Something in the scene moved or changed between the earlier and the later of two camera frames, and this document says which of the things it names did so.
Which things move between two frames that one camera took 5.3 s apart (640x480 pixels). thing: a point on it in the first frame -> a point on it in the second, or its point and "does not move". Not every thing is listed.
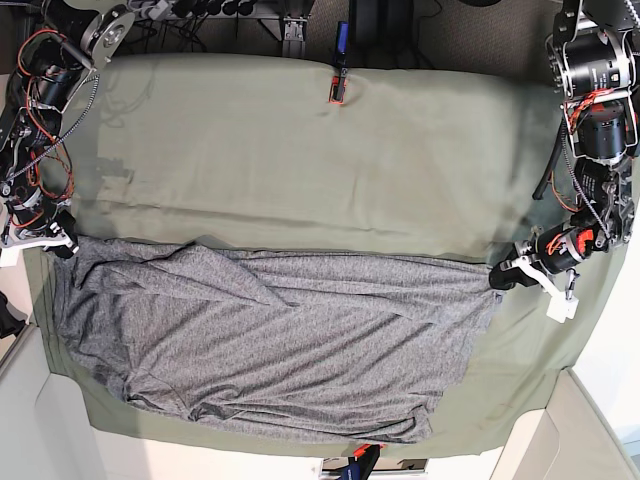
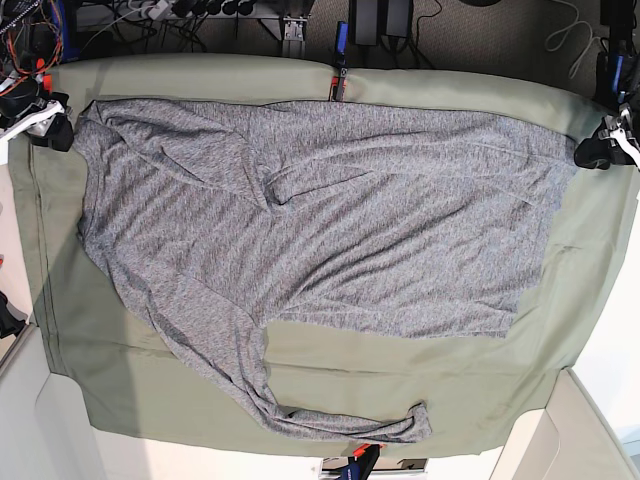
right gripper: [554, 250] -> [616, 142]
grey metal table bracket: [293, 44] does not move
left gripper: [42, 223] -> [22, 103]
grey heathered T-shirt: [313, 346] -> [342, 219]
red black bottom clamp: [361, 464] does not move
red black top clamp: [338, 87] does not move
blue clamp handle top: [342, 43] does not move
